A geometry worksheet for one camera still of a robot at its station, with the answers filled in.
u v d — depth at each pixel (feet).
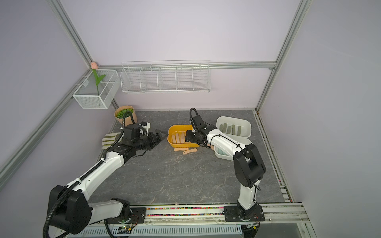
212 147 2.04
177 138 3.37
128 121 3.32
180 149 3.18
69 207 1.31
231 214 2.33
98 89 2.93
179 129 3.52
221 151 1.92
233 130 3.54
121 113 3.39
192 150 3.17
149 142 2.37
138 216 2.40
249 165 1.57
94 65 2.93
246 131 3.52
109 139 3.37
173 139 3.35
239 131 3.55
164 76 3.29
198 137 2.16
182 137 3.44
